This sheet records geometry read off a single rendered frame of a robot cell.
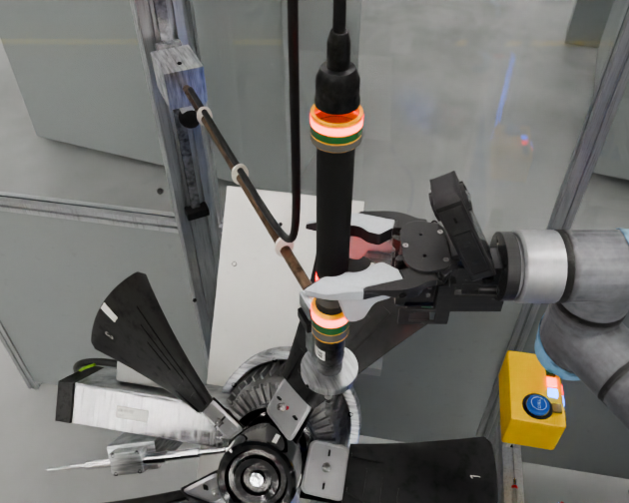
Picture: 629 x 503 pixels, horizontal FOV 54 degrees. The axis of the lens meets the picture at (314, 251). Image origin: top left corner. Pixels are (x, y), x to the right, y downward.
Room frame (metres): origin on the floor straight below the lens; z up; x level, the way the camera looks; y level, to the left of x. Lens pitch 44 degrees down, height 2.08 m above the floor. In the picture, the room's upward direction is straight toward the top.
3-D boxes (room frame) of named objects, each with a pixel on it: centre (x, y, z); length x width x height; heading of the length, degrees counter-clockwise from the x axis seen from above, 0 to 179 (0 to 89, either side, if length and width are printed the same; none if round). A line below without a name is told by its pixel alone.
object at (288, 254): (0.72, 0.11, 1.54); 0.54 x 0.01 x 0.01; 25
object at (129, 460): (0.51, 0.32, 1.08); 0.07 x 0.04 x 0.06; 90
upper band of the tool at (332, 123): (0.44, -0.02, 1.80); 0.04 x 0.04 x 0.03
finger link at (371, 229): (0.48, -0.04, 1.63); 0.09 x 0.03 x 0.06; 68
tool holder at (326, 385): (0.45, -0.01, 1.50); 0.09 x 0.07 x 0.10; 25
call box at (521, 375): (0.66, -0.43, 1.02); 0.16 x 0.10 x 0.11; 170
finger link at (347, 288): (0.40, -0.04, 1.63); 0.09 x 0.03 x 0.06; 111
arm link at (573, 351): (0.42, -0.31, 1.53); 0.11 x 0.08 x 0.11; 26
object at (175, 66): (1.01, 0.24, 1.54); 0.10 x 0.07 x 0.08; 25
